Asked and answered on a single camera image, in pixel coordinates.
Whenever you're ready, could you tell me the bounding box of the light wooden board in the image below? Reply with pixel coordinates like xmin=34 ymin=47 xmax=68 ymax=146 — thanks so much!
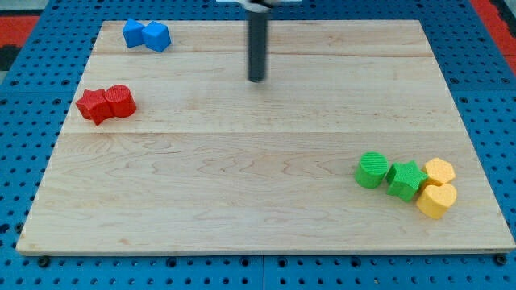
xmin=17 ymin=20 xmax=515 ymax=256

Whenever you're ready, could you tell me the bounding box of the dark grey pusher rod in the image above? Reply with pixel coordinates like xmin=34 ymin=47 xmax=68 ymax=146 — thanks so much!
xmin=244 ymin=4 xmax=269 ymax=82

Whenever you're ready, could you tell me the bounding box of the green cylinder block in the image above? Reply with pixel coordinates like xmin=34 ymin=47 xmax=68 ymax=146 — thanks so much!
xmin=355 ymin=151 xmax=389 ymax=189

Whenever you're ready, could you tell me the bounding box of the red cylinder block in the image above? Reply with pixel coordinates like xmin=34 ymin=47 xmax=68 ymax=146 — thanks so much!
xmin=104 ymin=85 xmax=136 ymax=118

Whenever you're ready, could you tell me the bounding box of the blue cube block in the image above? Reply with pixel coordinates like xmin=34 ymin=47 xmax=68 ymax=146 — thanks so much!
xmin=142 ymin=21 xmax=172 ymax=52

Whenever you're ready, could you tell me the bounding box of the green star block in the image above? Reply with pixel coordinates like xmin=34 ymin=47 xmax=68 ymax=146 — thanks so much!
xmin=385 ymin=160 xmax=428 ymax=202

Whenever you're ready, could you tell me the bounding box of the red star block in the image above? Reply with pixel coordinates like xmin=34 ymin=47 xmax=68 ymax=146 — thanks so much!
xmin=76 ymin=89 xmax=114 ymax=126

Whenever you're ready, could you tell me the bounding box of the yellow hexagon block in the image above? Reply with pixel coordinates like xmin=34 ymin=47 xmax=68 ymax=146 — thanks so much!
xmin=422 ymin=158 xmax=456 ymax=189

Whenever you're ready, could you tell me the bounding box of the yellow heart block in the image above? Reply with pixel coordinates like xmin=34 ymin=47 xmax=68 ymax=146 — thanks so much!
xmin=416 ymin=184 xmax=457 ymax=219

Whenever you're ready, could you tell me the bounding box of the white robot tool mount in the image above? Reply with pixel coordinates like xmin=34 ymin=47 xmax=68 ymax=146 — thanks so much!
xmin=215 ymin=0 xmax=303 ymax=6

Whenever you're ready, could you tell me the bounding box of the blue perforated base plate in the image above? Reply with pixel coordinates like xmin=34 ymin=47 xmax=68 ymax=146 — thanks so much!
xmin=1 ymin=0 xmax=515 ymax=289

